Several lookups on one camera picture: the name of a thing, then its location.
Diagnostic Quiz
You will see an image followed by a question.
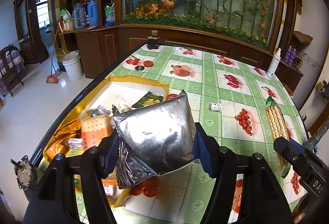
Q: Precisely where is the bright window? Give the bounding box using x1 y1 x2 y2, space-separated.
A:
36 0 50 28

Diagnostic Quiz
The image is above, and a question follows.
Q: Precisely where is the grey thermos flask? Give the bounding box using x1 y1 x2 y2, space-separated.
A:
72 3 86 27

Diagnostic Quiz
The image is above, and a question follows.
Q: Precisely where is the dark green snack packet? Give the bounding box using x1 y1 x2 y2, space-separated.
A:
132 91 165 109

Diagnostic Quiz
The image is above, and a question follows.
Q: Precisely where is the wooden cabinet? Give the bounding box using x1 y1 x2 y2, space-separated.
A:
58 24 304 91

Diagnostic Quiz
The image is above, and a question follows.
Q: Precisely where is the white and pink snack packet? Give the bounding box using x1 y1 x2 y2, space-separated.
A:
66 137 89 152

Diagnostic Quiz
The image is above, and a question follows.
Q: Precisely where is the dark glass bottle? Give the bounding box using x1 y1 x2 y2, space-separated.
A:
146 30 161 49

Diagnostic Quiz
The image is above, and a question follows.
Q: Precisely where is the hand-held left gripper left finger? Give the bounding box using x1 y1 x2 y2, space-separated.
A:
23 134 121 224

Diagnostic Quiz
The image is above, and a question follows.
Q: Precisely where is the fruit print tablecloth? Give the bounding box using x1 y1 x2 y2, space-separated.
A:
74 43 309 224

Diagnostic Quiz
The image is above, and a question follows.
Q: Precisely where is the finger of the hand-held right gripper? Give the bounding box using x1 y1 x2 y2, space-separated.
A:
273 136 313 171

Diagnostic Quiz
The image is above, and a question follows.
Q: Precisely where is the yellow rimmed white tray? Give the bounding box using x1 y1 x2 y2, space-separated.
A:
43 75 170 208

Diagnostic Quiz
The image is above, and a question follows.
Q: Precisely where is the plain orange snack packet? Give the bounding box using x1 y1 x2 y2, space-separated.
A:
44 120 83 161

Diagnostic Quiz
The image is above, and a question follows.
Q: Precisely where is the white spray bottle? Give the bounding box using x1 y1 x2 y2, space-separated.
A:
266 48 282 78

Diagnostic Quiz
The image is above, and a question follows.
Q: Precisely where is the orange cracker packet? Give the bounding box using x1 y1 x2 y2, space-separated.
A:
80 114 114 149

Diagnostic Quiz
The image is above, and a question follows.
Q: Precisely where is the red and white box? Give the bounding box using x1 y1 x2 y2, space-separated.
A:
59 21 75 32

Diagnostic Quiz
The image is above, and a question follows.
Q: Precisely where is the large clear water bottle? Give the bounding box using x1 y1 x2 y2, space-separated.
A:
104 3 116 26

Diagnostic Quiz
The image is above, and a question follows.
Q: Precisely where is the brown crumpled cloth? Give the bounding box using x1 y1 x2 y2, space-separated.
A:
293 31 313 43

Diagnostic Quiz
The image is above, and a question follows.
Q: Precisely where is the wooden chair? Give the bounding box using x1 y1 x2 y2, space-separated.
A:
0 46 25 97

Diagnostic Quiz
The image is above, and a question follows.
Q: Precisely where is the blue thermos flask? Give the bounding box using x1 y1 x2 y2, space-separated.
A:
86 0 99 27

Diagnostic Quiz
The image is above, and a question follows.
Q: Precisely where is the green and white bag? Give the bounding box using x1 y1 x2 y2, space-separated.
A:
59 8 72 22

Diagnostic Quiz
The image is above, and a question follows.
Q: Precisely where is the red broom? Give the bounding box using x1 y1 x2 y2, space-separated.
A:
46 30 62 84

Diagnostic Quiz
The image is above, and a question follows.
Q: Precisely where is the white plastic bucket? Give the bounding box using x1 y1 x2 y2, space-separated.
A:
62 51 84 81

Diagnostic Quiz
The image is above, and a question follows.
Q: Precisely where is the small metal motor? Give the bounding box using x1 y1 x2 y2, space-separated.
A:
10 155 34 190

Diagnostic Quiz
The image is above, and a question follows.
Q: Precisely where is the purple bottle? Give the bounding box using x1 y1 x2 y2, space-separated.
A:
284 46 293 65
290 48 298 67

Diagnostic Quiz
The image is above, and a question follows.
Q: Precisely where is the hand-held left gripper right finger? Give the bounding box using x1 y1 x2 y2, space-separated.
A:
193 122 295 224

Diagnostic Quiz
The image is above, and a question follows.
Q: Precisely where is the person's right hand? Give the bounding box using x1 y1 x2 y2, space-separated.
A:
293 193 310 224

